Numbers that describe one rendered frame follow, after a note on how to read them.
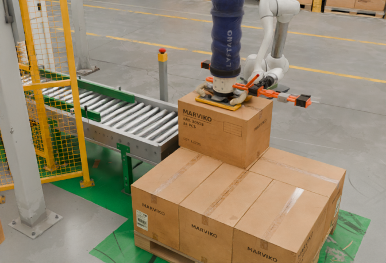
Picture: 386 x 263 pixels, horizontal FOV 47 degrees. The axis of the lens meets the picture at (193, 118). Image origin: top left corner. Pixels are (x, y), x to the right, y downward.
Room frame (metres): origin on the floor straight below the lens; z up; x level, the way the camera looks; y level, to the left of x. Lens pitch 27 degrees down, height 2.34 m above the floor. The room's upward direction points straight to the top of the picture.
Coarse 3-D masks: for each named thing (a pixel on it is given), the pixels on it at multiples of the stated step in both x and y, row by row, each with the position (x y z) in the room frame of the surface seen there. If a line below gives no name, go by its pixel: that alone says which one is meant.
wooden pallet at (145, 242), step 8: (336, 216) 2.66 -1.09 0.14; (336, 224) 2.69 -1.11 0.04; (136, 232) 2.49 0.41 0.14; (328, 232) 2.48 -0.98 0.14; (136, 240) 2.49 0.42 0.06; (144, 240) 2.45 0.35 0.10; (152, 240) 2.41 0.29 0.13; (144, 248) 2.46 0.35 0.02; (152, 248) 2.45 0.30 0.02; (160, 248) 2.45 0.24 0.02; (168, 248) 2.34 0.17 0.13; (320, 248) 2.34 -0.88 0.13; (160, 256) 2.38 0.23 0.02; (168, 256) 2.37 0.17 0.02; (176, 256) 2.37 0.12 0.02; (184, 256) 2.26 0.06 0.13
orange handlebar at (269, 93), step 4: (208, 80) 3.08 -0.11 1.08; (212, 80) 3.06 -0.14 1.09; (240, 84) 2.98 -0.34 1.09; (240, 88) 2.93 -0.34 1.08; (244, 88) 2.92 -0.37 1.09; (260, 92) 2.85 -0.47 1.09; (264, 92) 2.84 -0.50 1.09; (268, 92) 2.82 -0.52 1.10; (272, 92) 2.82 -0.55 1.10; (276, 92) 2.83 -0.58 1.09; (268, 96) 2.81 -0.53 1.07; (272, 96) 2.80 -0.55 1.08; (276, 96) 2.78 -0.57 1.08; (292, 96) 2.77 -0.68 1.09; (288, 100) 2.74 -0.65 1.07; (292, 100) 2.72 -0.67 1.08; (308, 104) 2.67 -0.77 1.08
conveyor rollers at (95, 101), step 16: (48, 80) 4.44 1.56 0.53; (64, 96) 4.04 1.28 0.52; (80, 96) 3.99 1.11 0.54; (96, 96) 4.04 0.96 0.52; (112, 112) 3.71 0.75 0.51; (128, 112) 3.63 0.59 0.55; (144, 112) 3.67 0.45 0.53; (160, 112) 3.63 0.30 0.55; (128, 128) 3.34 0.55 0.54; (144, 128) 3.39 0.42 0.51; (160, 128) 3.32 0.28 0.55; (176, 128) 3.33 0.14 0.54
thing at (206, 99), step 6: (198, 96) 3.03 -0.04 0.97; (204, 96) 3.02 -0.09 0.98; (210, 96) 2.98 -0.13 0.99; (204, 102) 2.96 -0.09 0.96; (210, 102) 2.93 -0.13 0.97; (216, 102) 2.92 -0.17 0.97; (222, 102) 2.92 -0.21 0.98; (228, 102) 2.92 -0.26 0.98; (228, 108) 2.85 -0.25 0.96; (234, 108) 2.83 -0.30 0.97
